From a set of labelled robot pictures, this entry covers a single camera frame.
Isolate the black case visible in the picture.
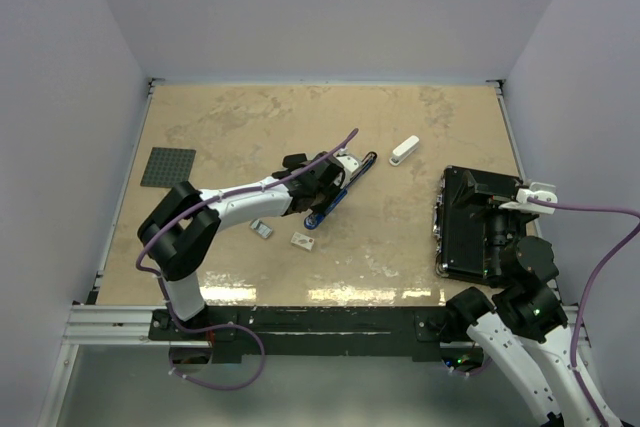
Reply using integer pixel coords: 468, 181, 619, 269
433, 165, 522, 288

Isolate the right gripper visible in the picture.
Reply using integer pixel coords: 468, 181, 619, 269
450, 169, 529, 280

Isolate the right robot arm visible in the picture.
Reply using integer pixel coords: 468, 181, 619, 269
433, 166, 624, 426

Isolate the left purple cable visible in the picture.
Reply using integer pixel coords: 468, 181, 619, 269
135, 127, 360, 298

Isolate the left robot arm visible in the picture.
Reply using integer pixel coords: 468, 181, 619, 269
137, 152, 352, 339

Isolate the grey lego baseplate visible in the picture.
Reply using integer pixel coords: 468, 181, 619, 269
140, 147, 196, 188

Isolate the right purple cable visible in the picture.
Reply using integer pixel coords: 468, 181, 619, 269
529, 199, 640, 427

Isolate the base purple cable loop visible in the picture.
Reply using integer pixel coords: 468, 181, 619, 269
168, 319, 266, 392

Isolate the silver black stapler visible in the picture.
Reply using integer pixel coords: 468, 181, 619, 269
282, 153, 310, 171

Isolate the blue black stapler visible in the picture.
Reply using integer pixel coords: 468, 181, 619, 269
304, 151, 378, 230

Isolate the white staple box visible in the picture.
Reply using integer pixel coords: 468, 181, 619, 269
291, 232, 315, 251

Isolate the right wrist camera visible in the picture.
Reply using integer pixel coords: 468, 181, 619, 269
499, 182, 558, 215

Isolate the black base frame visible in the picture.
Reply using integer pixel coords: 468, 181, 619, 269
149, 306, 480, 363

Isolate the white stapler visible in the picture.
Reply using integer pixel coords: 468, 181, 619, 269
389, 135, 420, 166

